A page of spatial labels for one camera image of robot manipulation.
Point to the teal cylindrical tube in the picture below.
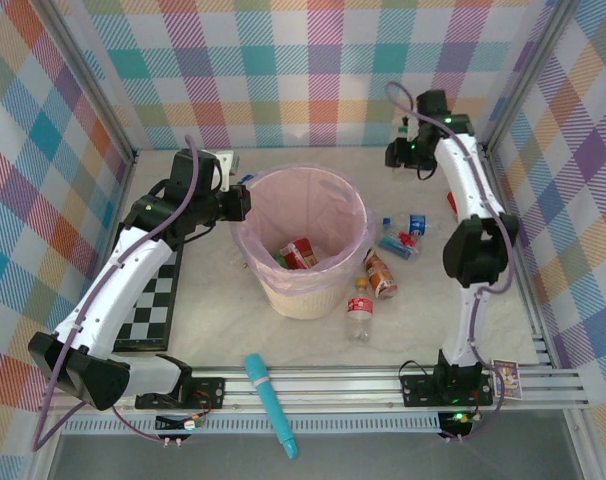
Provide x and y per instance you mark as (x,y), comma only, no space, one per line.
(268,395)

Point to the cream waste bin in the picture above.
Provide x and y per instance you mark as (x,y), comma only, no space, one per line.
(303,300)

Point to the green bottle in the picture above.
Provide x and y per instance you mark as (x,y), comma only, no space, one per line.
(281,260)

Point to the black folding chessboard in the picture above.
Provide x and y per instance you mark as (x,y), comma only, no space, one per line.
(155,300)

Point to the blue bottle red cap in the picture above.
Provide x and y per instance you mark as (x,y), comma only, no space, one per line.
(395,246)

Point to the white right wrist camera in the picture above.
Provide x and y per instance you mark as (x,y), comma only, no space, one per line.
(404,132)

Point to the brown label bottle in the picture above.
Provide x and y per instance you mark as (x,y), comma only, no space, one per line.
(380,275)

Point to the small circuit board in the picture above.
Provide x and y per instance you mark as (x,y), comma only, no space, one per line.
(188,425)
(458,420)

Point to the small picture card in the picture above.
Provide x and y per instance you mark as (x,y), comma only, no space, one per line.
(506,378)

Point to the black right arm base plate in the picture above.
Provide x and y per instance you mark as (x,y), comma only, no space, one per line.
(418,390)

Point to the pink plastic bin liner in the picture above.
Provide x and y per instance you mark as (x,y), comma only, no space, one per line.
(303,200)

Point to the clear bottle red label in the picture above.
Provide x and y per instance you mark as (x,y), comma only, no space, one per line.
(359,307)

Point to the aluminium front rail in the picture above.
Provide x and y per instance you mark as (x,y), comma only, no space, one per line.
(333,385)

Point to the clear bottle blue cap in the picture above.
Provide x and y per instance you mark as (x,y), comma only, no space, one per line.
(417,225)

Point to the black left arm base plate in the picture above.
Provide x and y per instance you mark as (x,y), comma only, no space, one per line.
(208,392)

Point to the clear bottle blue label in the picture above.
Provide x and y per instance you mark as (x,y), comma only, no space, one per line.
(244,179)

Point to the aluminium side rail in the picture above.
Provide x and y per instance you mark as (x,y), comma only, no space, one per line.
(540,345)
(128,170)

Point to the aluminium corner post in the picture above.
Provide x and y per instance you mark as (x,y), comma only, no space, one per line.
(528,70)
(92,75)

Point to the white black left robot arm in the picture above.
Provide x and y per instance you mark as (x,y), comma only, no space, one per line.
(113,290)

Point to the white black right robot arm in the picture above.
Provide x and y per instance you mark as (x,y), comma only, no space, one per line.
(465,170)

